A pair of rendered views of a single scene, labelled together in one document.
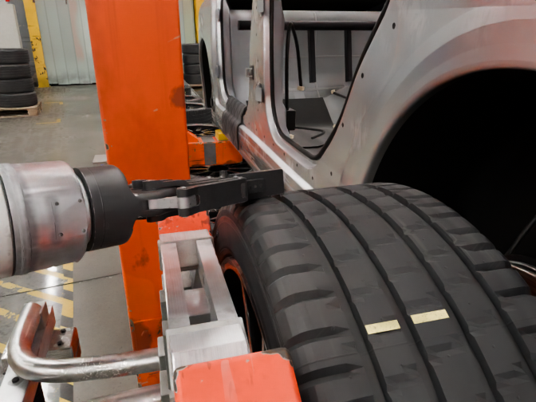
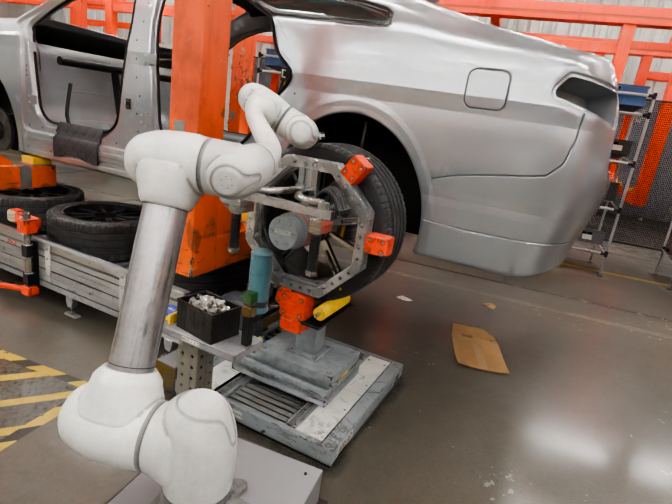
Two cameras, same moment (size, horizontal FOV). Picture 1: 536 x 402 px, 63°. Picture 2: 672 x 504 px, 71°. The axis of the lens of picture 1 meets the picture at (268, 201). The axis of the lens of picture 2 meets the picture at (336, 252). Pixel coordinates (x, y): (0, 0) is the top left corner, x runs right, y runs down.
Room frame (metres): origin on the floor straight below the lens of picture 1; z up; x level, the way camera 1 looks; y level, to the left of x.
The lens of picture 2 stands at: (-0.90, 1.40, 1.29)
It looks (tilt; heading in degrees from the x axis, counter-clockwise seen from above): 16 degrees down; 310
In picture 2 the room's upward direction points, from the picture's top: 8 degrees clockwise
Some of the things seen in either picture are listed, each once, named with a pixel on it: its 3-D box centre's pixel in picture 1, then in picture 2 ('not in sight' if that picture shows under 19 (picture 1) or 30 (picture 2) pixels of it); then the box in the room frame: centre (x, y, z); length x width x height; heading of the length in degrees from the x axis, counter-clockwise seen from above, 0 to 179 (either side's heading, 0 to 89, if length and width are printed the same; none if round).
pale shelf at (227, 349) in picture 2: not in sight; (203, 332); (0.50, 0.45, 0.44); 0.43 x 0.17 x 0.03; 15
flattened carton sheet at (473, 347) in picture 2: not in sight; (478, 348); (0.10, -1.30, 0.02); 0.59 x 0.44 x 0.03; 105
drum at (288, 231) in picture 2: not in sight; (297, 229); (0.37, 0.15, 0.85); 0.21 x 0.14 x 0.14; 105
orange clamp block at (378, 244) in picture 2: not in sight; (379, 244); (0.09, -0.01, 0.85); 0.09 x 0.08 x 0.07; 15
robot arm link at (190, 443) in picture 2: not in sight; (196, 440); (-0.15, 0.89, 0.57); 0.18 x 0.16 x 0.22; 33
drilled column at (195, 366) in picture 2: not in sight; (194, 381); (0.52, 0.46, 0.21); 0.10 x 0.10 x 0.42; 15
